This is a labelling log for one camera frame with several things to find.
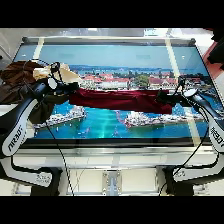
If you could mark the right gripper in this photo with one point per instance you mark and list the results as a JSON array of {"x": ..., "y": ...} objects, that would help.
[{"x": 165, "y": 98}]

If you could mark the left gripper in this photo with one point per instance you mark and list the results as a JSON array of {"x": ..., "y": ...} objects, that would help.
[{"x": 68, "y": 89}]

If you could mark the red T-shirt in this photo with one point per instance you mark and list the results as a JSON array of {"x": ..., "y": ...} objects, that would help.
[{"x": 123, "y": 100}]

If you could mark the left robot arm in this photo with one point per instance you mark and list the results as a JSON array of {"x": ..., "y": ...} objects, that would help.
[{"x": 18, "y": 126}]

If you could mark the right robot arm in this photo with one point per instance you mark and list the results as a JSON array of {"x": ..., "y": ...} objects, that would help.
[{"x": 213, "y": 126}]

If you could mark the cream garment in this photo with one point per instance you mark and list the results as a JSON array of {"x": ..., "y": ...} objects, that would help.
[{"x": 68, "y": 76}]

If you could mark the brown garment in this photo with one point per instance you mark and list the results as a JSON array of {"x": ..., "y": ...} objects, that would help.
[{"x": 15, "y": 80}]

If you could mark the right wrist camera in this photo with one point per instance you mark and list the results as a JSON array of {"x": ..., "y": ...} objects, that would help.
[{"x": 182, "y": 83}]

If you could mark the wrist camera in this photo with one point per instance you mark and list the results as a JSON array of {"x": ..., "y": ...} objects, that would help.
[
  {"x": 182, "y": 83},
  {"x": 55, "y": 68}
]

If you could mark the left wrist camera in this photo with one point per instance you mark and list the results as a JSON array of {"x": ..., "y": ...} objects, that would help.
[{"x": 55, "y": 68}]

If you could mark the silver frame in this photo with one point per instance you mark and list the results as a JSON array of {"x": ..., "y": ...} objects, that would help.
[{"x": 111, "y": 183}]

